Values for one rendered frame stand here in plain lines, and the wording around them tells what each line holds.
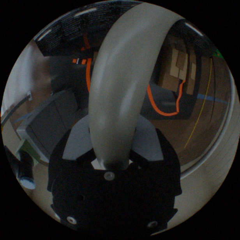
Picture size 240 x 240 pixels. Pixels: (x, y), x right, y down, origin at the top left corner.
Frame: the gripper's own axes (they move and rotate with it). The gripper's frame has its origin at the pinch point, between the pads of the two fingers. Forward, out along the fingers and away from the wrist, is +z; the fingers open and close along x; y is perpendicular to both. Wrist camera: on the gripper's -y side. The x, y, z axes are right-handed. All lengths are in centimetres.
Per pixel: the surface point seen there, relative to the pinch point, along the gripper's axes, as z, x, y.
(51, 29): 17, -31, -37
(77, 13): 15.6, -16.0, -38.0
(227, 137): 12, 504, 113
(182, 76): 68, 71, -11
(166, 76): 78, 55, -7
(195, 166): -5.8, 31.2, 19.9
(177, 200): -79, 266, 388
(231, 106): -4.3, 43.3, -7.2
